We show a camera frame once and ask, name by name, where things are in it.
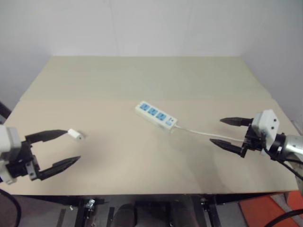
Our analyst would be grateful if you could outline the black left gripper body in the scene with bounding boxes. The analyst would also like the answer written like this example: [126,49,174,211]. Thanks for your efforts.
[0,141,40,182]

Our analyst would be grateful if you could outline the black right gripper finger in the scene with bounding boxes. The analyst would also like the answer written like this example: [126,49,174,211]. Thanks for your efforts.
[219,116,254,127]
[209,138,244,155]

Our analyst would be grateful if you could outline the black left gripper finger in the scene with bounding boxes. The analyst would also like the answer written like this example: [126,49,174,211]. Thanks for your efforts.
[25,129,66,146]
[37,156,81,181]

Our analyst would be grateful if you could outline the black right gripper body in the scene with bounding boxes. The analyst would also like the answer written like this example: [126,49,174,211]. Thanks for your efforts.
[239,123,267,158]

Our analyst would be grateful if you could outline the small white plug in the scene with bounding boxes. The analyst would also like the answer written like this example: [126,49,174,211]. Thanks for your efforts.
[67,128,84,142]

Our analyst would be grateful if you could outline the white power strip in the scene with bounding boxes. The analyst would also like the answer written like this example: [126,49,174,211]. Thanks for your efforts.
[134,101,178,133]

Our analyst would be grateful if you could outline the orange floor mat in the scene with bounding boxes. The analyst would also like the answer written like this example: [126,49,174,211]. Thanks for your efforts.
[238,191,303,227]

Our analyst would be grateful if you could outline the dark rounded shape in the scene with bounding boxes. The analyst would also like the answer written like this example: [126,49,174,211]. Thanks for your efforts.
[117,202,139,227]

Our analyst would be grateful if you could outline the white power strip cord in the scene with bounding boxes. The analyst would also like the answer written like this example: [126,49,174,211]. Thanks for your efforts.
[174,125,245,143]

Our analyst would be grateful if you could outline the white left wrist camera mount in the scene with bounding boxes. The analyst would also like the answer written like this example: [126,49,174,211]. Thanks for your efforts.
[0,124,18,185]

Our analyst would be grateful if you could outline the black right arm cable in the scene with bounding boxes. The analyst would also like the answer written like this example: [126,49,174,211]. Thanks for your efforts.
[263,146,303,227]

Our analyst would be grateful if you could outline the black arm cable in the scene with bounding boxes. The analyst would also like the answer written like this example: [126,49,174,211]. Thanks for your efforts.
[0,188,22,227]
[263,146,303,227]

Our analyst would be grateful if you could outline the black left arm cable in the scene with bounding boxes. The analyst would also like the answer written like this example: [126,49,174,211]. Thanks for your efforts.
[0,188,22,227]

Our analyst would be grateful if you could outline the black metal table frame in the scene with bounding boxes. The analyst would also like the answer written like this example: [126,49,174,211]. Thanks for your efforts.
[13,192,295,227]

